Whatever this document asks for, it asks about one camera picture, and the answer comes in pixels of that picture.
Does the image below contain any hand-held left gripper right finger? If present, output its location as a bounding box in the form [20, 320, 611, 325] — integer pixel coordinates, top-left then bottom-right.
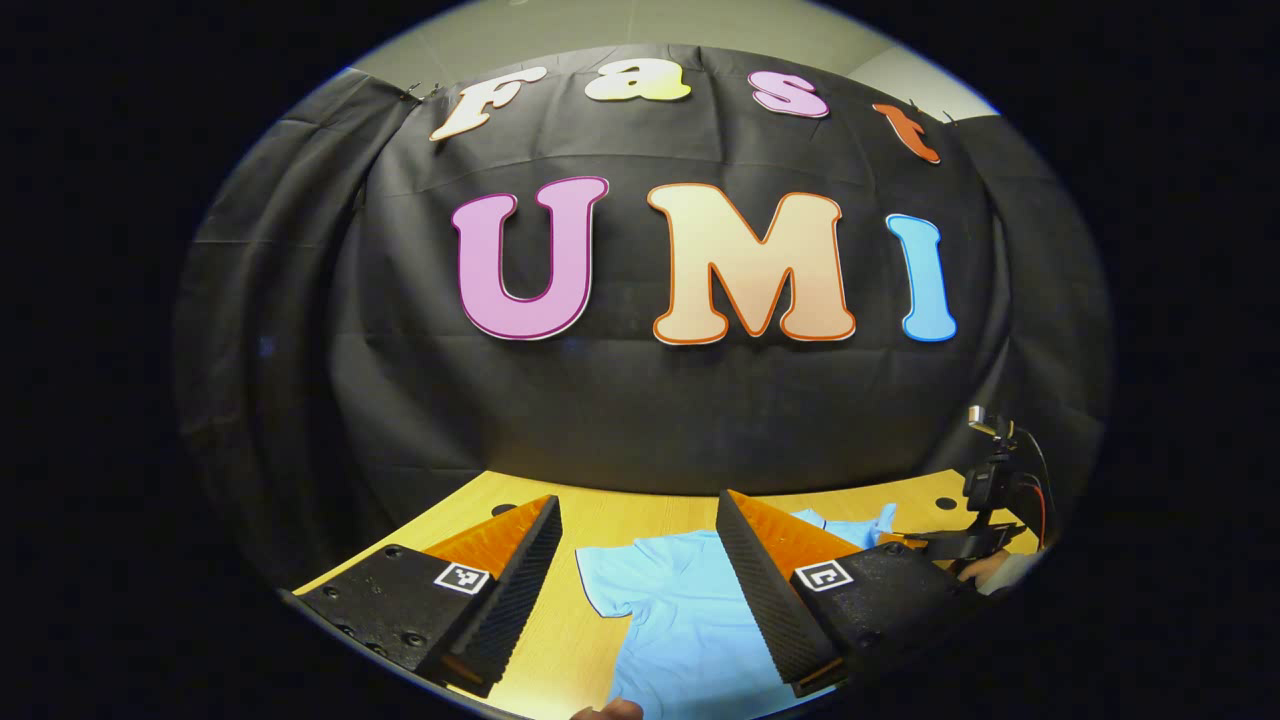
[716, 489, 986, 698]

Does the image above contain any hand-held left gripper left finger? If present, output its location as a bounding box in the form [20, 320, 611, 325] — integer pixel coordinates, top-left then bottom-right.
[290, 495, 563, 698]

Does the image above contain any light blue T-shirt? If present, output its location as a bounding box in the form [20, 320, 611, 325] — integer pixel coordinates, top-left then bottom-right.
[575, 503, 901, 720]

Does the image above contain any black backdrop cloth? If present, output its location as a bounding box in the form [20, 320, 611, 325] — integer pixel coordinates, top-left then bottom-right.
[175, 45, 1113, 593]

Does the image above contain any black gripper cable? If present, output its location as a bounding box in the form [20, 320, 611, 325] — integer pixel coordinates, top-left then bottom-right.
[1015, 428, 1059, 547]

